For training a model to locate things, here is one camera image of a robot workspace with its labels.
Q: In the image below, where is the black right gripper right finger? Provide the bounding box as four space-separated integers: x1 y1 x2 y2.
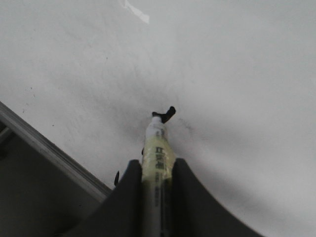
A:
161 158 260 237

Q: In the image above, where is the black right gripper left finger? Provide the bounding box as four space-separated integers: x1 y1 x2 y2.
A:
62 159 142 237

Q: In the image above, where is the white whiteboard marker pen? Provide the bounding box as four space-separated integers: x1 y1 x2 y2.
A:
141 106 176 237

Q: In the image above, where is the white whiteboard with metal frame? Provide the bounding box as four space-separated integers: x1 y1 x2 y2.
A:
0 0 316 237

